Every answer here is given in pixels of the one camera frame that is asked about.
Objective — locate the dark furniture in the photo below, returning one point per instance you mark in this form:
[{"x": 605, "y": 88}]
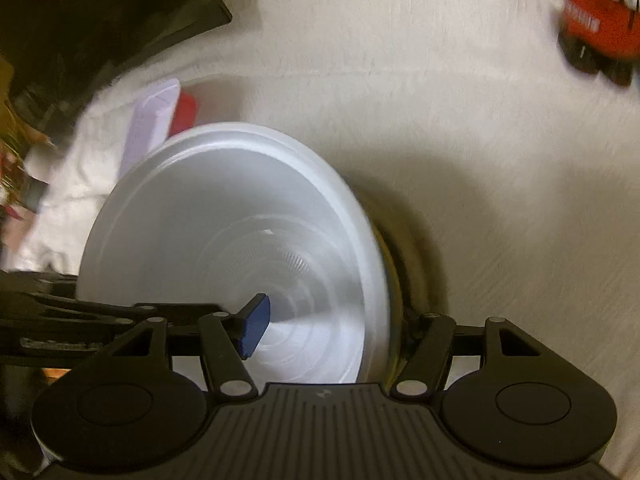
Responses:
[{"x": 100, "y": 20}]

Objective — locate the red container with clear lid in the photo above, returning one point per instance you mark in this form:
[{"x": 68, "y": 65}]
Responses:
[{"x": 150, "y": 120}]

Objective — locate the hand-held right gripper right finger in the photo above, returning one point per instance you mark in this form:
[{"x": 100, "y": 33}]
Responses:
[{"x": 427, "y": 340}]

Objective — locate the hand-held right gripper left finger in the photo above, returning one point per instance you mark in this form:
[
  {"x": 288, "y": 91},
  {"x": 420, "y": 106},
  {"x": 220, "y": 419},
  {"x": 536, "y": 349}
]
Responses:
[{"x": 255, "y": 327}]

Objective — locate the red and black figure toy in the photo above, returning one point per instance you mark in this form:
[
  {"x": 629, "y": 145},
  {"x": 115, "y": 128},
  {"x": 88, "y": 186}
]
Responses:
[{"x": 600, "y": 5}]

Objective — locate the white fringed cloth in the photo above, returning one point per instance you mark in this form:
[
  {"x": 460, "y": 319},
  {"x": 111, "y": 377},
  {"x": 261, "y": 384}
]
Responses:
[{"x": 400, "y": 110}]

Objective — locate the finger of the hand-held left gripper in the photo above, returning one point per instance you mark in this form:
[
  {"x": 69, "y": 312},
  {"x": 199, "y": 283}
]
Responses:
[{"x": 75, "y": 310}]

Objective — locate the white plastic bowl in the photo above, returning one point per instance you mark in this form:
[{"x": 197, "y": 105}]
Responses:
[{"x": 210, "y": 210}]

